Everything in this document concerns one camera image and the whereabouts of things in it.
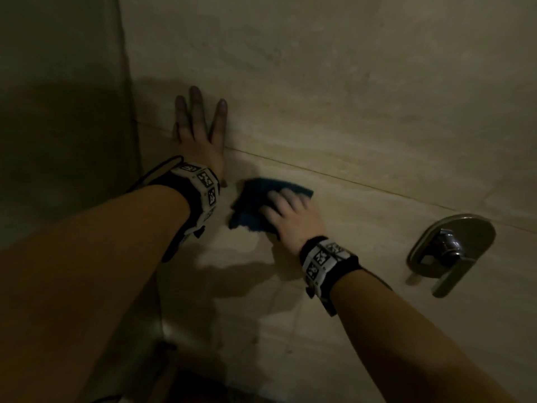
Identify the person's left forearm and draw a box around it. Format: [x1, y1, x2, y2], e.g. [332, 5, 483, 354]
[0, 184, 192, 403]

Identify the person's right forearm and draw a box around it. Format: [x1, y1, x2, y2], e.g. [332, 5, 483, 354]
[329, 268, 519, 403]

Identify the person's left hand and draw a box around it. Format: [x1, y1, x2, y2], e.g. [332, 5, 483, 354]
[173, 86, 230, 188]

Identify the black white marker wristband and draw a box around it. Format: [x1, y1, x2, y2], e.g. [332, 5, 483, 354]
[126, 155, 222, 263]
[299, 236, 393, 318]

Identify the metal shower valve plate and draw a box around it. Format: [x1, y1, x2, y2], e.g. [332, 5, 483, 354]
[406, 214, 497, 287]

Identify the metal shower lever handle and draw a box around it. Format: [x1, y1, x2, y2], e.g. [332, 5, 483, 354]
[431, 230, 475, 299]

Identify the person's right hand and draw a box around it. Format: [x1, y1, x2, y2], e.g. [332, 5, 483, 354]
[259, 188, 328, 257]

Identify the blue cleaning cloth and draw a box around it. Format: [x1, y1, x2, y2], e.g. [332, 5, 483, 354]
[228, 177, 314, 233]

